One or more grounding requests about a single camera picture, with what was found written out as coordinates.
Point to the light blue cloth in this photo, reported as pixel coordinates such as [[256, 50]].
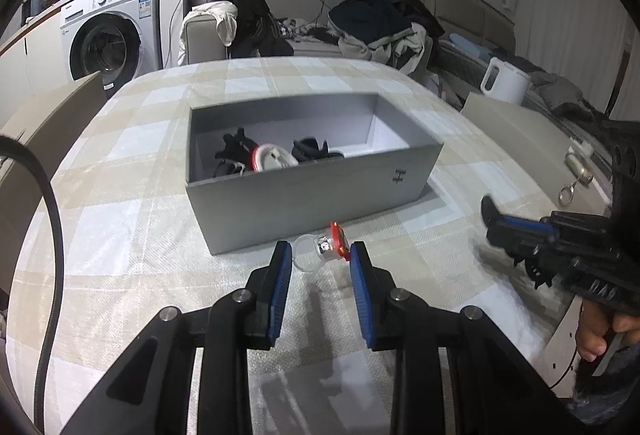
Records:
[[470, 46]]

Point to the white curtain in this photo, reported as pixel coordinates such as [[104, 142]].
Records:
[[570, 15]]

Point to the white cloth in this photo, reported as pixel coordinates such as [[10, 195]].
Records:
[[222, 17]]

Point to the black clothing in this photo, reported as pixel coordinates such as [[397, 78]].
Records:
[[255, 25]]

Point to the large black claw clip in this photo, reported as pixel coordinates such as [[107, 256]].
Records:
[[315, 149]]

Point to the beige chair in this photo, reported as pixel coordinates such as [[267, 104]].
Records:
[[45, 130]]

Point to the grey blanket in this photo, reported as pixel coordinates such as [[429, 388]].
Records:
[[555, 90]]

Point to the white round compact red rim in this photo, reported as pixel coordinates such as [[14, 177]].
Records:
[[275, 157]]

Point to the black banana hair clip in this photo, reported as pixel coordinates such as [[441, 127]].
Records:
[[235, 142], [492, 215]]

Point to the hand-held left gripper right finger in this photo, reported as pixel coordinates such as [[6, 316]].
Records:
[[361, 300]]

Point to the white kitchen cabinet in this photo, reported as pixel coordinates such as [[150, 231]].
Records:
[[40, 60]]

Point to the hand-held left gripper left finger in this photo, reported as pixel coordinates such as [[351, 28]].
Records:
[[281, 295]]

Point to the person's right hand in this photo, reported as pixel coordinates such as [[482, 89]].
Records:
[[592, 335]]

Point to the pile of dark clothes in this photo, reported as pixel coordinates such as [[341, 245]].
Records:
[[365, 17]]

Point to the grey cardboard box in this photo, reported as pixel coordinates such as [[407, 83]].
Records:
[[300, 205]]

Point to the beige sofa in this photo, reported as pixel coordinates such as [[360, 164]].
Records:
[[200, 40]]

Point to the white jug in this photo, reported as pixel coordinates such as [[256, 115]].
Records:
[[510, 82]]

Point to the person's right forearm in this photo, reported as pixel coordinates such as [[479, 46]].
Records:
[[615, 390]]

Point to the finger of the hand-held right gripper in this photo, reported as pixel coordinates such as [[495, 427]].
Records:
[[520, 245], [530, 227]]

